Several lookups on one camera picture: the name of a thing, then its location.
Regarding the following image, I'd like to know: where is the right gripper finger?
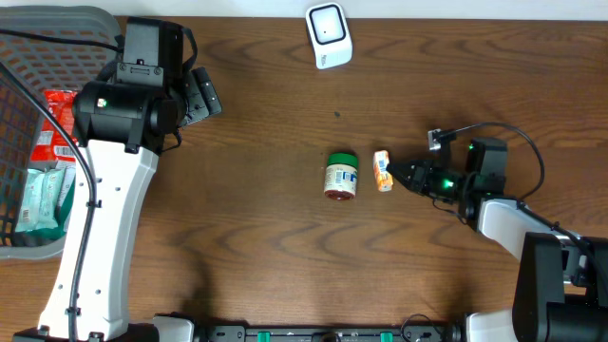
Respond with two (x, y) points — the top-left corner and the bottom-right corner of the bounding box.
(388, 168), (414, 192)
(387, 162), (417, 175)

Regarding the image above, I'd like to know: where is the small orange box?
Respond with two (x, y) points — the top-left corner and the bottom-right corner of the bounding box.
(372, 150), (393, 192)

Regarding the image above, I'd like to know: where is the light green wipes pack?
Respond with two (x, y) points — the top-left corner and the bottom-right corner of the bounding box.
(15, 169), (65, 233)

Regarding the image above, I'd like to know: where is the white barcode scanner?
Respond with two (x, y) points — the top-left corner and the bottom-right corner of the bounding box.
(305, 2), (353, 69)

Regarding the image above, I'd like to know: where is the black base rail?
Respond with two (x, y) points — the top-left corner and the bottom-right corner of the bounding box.
(151, 324), (469, 342)

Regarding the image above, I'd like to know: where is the grey plastic mesh basket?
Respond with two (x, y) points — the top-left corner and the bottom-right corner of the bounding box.
(1, 6), (122, 259)

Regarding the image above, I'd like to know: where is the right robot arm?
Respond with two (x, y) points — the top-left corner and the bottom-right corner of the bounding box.
(387, 138), (607, 341)

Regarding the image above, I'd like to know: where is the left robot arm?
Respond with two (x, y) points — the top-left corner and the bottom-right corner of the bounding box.
(14, 17), (221, 342)

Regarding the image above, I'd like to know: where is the green lid jar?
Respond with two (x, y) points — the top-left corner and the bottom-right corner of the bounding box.
(324, 153), (358, 200)

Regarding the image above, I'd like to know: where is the red snack bag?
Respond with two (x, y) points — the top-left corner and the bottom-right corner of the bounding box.
(30, 89), (77, 162)

